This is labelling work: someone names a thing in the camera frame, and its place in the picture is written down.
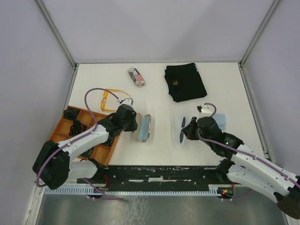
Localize map print glasses case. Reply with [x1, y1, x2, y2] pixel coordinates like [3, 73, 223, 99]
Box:
[132, 113, 151, 143]

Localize corner aluminium post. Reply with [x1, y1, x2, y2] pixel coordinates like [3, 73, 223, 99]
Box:
[34, 0, 78, 68]
[239, 0, 282, 67]

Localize black folded cloth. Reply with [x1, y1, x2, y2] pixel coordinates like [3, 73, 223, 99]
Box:
[165, 63, 207, 102]

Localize right corner aluminium post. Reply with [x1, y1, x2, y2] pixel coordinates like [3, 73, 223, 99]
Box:
[239, 0, 282, 67]

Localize aluminium frame rail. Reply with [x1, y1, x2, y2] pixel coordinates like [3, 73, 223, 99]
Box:
[35, 166, 288, 186]

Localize white frame sunglasses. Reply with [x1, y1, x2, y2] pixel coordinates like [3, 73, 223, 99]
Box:
[178, 115, 187, 146]

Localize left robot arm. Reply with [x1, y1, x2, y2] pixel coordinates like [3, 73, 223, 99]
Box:
[32, 104, 138, 190]

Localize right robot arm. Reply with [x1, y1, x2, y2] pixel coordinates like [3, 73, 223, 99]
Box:
[180, 117, 300, 219]

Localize flag print glasses case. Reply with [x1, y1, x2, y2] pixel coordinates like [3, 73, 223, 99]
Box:
[128, 67, 146, 87]

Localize left corner aluminium post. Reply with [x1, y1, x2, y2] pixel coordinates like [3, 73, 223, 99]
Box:
[34, 0, 78, 68]

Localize orange sunglasses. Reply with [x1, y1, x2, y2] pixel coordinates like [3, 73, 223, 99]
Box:
[100, 89, 130, 113]

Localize light blue cable duct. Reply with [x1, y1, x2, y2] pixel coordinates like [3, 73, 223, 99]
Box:
[44, 185, 223, 195]

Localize light blue cleaning cloth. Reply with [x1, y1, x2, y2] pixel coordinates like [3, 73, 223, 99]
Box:
[137, 117, 150, 142]

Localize black sunglasses in tray middle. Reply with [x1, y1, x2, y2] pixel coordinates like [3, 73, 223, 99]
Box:
[69, 120, 86, 136]

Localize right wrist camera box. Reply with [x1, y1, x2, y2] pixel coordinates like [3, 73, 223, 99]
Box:
[197, 103, 215, 118]

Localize black sunglasses in tray corner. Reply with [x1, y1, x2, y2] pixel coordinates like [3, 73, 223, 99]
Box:
[63, 107, 79, 120]

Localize orange compartment tray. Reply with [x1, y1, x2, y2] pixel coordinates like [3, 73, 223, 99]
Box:
[50, 105, 119, 167]

